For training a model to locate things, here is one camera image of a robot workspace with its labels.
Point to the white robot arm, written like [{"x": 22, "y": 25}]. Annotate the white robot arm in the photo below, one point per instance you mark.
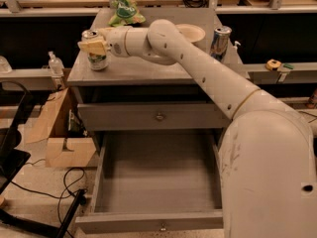
[{"x": 266, "y": 159}]

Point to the grey drawer cabinet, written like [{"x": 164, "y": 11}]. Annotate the grey drawer cabinet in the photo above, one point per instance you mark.
[{"x": 161, "y": 67}]

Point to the closed grey top drawer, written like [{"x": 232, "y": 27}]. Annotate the closed grey top drawer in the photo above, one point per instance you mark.
[{"x": 151, "y": 116}]

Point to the green white 7up can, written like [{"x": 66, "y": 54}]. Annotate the green white 7up can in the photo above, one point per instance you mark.
[{"x": 97, "y": 62}]

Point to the green chip bag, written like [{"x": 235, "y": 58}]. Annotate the green chip bag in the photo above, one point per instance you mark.
[{"x": 126, "y": 13}]

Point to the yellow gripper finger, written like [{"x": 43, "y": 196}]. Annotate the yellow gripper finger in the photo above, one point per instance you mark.
[{"x": 97, "y": 47}]

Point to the clear plastic bottle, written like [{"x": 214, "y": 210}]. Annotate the clear plastic bottle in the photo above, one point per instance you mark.
[{"x": 55, "y": 64}]

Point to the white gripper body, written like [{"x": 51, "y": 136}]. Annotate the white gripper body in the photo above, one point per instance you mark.
[{"x": 115, "y": 42}]

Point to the blue silver energy drink can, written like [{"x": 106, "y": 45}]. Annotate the blue silver energy drink can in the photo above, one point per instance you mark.
[{"x": 220, "y": 42}]

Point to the black chair frame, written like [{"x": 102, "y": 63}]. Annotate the black chair frame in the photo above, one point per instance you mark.
[{"x": 12, "y": 160}]

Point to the open grey middle drawer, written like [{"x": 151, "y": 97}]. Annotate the open grey middle drawer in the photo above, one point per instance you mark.
[{"x": 161, "y": 180}]

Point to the white bowl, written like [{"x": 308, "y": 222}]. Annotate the white bowl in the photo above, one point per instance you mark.
[{"x": 192, "y": 33}]

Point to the small white pump bottle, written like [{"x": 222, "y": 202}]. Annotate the small white pump bottle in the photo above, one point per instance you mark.
[{"x": 236, "y": 46}]

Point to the cardboard box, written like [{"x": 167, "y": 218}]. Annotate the cardboard box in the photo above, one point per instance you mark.
[{"x": 64, "y": 149}]

